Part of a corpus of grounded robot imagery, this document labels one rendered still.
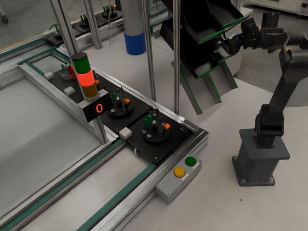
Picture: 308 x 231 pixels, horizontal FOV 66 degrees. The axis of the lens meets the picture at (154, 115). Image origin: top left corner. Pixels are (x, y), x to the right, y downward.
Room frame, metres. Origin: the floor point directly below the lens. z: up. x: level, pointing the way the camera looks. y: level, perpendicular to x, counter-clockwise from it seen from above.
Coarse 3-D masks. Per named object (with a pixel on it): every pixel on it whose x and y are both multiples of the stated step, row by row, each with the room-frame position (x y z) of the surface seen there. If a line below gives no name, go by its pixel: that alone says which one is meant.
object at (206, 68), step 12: (168, 24) 1.03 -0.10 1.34; (168, 36) 0.98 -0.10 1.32; (180, 36) 1.03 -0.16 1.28; (180, 48) 0.91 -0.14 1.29; (192, 48) 0.97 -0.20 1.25; (204, 48) 0.96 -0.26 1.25; (192, 60) 0.91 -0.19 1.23; (204, 60) 0.92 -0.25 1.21; (192, 72) 0.84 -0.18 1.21; (204, 72) 0.83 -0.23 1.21
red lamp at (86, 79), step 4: (88, 72) 0.68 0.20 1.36; (92, 72) 0.70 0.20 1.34; (80, 76) 0.67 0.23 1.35; (84, 76) 0.67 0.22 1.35; (88, 76) 0.67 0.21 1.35; (92, 76) 0.69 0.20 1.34; (80, 80) 0.68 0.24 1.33; (84, 80) 0.67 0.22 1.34; (88, 80) 0.67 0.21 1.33; (92, 80) 0.68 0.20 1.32; (84, 84) 0.67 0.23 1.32; (88, 84) 0.67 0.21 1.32
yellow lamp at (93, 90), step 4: (92, 84) 0.68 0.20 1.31; (84, 88) 0.67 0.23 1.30; (88, 88) 0.67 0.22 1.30; (92, 88) 0.67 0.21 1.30; (96, 88) 0.69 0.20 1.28; (84, 92) 0.68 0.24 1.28; (88, 92) 0.67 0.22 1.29; (92, 92) 0.67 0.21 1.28; (96, 92) 0.68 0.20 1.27; (88, 96) 0.67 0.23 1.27; (92, 96) 0.67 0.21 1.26
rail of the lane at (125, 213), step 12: (204, 132) 0.71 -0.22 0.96; (180, 144) 0.65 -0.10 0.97; (192, 144) 0.65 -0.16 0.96; (204, 144) 0.69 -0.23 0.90; (180, 156) 0.60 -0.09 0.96; (168, 168) 0.54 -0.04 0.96; (156, 180) 0.49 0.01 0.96; (132, 192) 0.45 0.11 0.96; (144, 192) 0.45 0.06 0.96; (156, 192) 0.47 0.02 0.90; (120, 204) 0.41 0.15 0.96; (132, 204) 0.40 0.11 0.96; (144, 204) 0.43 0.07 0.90; (108, 216) 0.37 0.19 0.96; (120, 216) 0.36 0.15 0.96; (132, 216) 0.39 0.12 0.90; (96, 228) 0.33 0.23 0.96; (108, 228) 0.33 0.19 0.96; (120, 228) 0.35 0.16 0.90
